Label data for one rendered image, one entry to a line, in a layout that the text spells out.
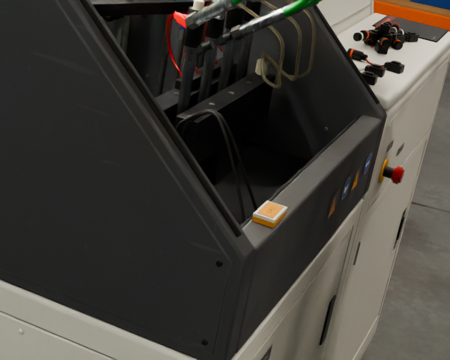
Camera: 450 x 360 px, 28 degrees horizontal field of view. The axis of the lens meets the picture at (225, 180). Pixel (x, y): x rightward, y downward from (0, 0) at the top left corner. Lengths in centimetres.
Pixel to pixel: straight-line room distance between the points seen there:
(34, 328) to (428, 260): 227
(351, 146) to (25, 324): 59
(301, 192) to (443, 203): 264
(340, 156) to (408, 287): 174
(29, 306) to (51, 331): 5
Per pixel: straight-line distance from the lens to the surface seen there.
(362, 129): 157
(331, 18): 203
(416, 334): 289
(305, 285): 144
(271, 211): 117
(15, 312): 128
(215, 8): 124
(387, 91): 171
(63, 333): 124
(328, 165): 139
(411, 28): 227
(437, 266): 334
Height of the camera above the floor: 146
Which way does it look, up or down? 24 degrees down
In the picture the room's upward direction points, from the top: 10 degrees clockwise
